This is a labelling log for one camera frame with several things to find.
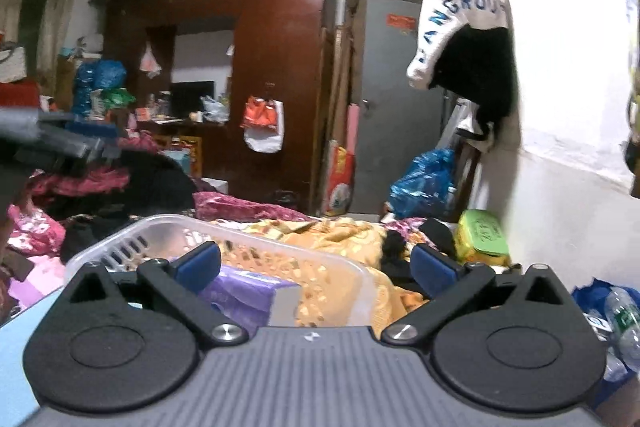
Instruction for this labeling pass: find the pile of blue bags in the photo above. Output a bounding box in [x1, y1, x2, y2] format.
[72, 59, 130, 116]

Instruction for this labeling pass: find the pink hanging bag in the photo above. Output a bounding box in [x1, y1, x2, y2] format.
[139, 42, 163, 78]

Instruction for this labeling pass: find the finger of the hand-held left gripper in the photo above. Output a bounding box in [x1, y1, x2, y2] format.
[37, 113, 122, 162]

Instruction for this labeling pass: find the black clothing pile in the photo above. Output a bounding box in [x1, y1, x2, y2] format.
[50, 151, 202, 230]

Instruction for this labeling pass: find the grey door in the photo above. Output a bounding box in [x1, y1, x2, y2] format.
[357, 0, 452, 214]

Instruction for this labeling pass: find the purple packet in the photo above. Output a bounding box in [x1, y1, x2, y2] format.
[197, 264, 303, 328]

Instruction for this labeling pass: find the black monitor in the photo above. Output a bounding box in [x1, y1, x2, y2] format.
[169, 81, 216, 118]

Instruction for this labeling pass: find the clear plastic basket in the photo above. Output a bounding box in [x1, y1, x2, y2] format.
[64, 213, 377, 328]

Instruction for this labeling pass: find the blue plastic bag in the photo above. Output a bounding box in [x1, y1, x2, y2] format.
[390, 148, 458, 219]

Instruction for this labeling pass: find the black cloth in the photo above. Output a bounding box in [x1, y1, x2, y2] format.
[382, 219, 457, 280]

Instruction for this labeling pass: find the pink floral blanket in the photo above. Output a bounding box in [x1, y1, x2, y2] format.
[192, 191, 321, 224]

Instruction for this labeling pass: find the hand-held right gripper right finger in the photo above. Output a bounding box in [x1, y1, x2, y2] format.
[381, 243, 575, 350]

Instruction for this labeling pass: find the red and yellow sack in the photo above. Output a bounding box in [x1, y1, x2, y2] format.
[324, 144, 357, 217]

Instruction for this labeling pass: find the yellow patterned blanket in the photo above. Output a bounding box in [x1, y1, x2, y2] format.
[210, 217, 433, 328]

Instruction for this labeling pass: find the green box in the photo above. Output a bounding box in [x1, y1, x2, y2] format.
[454, 209, 512, 267]

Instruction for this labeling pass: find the black hanging garment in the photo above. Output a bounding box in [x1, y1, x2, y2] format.
[427, 27, 517, 144]

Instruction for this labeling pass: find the clear plastic bottle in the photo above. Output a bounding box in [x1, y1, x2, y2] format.
[602, 287, 640, 375]

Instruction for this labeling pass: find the orange and white bag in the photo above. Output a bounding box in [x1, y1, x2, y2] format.
[240, 96, 286, 154]

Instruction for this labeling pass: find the pink rolled mat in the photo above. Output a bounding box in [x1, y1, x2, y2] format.
[347, 103, 361, 158]

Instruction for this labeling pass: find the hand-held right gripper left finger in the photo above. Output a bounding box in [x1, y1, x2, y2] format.
[65, 241, 249, 349]

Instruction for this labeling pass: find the brown wooden wardrobe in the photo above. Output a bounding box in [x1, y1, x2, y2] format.
[102, 0, 340, 214]

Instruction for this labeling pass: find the pink patterned cloth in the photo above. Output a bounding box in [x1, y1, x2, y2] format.
[29, 167, 132, 200]

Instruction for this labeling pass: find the white plastic bag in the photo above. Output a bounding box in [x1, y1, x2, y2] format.
[201, 96, 231, 124]

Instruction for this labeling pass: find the dark blue bag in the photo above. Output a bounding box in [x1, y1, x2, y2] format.
[571, 278, 640, 410]

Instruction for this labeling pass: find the light blue board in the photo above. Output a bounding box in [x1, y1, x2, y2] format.
[0, 286, 68, 427]

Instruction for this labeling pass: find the beige curtain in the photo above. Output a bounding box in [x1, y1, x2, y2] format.
[0, 0, 82, 84]

